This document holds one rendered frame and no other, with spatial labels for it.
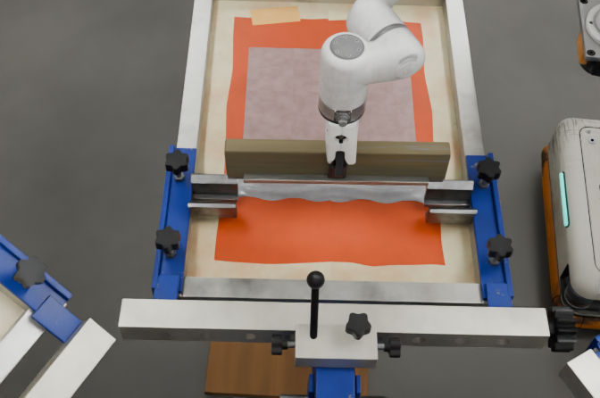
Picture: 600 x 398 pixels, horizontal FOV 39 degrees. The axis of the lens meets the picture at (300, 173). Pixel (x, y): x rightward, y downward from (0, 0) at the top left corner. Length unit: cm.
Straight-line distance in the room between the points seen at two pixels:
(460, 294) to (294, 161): 36
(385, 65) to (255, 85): 55
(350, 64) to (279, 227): 43
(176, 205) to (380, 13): 52
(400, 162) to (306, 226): 22
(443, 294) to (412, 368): 103
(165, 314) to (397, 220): 47
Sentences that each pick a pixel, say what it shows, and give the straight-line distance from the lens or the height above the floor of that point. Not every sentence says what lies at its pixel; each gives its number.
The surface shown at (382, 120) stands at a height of 96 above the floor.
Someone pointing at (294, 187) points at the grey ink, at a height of 96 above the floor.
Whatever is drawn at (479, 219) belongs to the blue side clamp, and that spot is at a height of 100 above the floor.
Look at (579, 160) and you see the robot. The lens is 263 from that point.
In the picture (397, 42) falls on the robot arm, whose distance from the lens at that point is 126.
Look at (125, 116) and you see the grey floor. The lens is 298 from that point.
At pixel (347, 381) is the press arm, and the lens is 134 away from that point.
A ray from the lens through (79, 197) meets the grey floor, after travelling 281.
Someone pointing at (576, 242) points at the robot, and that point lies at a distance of 248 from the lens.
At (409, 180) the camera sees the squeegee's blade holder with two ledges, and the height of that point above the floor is 107.
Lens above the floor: 228
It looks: 55 degrees down
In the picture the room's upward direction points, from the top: 3 degrees clockwise
